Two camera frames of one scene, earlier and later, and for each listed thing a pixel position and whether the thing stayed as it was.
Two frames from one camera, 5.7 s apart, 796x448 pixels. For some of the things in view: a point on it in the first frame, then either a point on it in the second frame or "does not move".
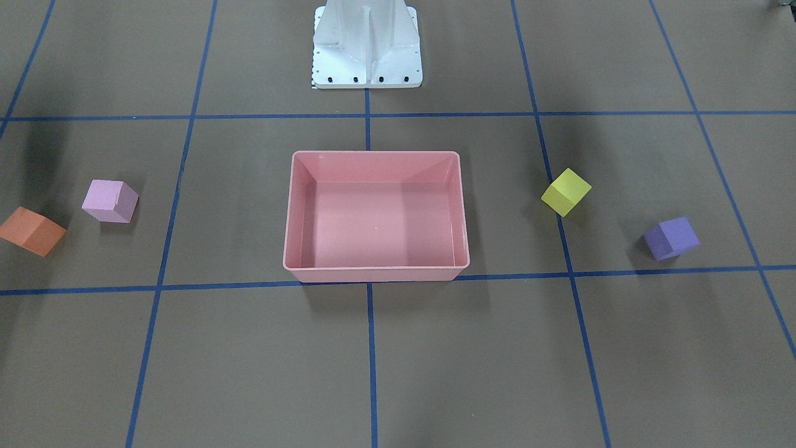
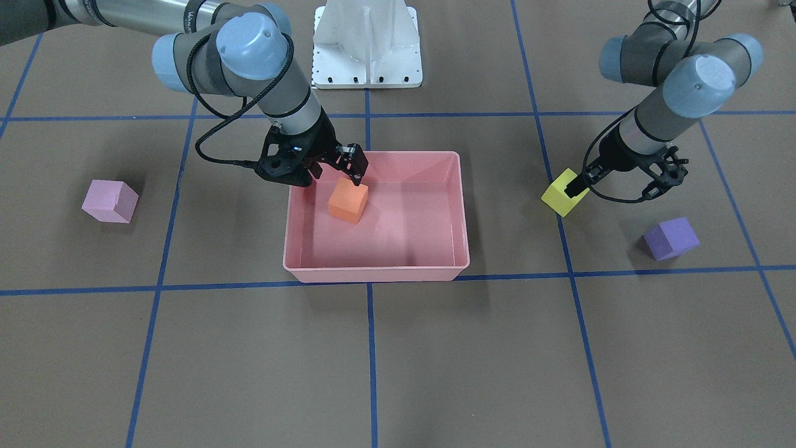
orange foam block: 32,231 → 347,201
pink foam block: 110,201 does not move
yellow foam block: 566,191 does not move
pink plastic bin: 370,216 does not move
